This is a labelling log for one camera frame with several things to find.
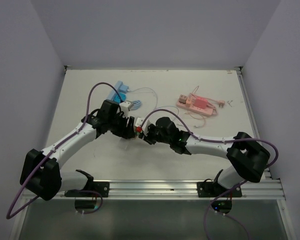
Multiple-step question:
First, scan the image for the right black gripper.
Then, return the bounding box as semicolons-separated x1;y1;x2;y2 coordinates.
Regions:
139;123;172;145

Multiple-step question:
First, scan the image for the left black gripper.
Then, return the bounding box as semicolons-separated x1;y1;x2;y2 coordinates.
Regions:
107;111;134;138

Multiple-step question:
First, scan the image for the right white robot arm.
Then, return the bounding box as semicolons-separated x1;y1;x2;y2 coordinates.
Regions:
137;117;270;197

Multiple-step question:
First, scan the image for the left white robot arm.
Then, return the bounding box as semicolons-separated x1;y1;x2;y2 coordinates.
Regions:
20;99;135;201

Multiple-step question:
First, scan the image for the blue round plug adapter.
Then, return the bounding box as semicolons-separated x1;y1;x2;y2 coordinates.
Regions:
113;92;127;104

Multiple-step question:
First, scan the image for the red pink charger plug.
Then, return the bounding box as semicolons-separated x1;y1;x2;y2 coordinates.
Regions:
193;97;208;109

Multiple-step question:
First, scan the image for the blue power strip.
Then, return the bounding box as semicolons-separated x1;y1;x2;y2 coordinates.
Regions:
107;81;130;101

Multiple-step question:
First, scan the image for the tan cube adapter on strip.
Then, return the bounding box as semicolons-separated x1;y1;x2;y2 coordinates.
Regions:
178;94;188;104

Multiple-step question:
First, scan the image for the pink power strip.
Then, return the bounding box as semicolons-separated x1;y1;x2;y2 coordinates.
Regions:
176;97;214;117

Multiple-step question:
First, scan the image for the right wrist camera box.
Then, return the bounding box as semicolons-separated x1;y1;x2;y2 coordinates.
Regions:
134;117;151;135

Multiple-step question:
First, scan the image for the pink cord with plug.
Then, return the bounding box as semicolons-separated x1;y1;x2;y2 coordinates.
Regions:
183;85;226;129

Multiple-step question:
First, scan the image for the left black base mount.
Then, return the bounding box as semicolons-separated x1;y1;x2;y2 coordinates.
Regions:
64;181;110;198

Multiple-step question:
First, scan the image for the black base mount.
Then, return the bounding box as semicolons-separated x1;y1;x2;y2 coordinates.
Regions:
64;181;110;198
196;178;243;198

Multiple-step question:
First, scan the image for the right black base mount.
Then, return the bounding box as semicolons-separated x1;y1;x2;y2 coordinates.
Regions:
196;178;243;198

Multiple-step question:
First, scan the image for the aluminium front rail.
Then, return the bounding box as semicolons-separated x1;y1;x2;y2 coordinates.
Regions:
22;178;286;201

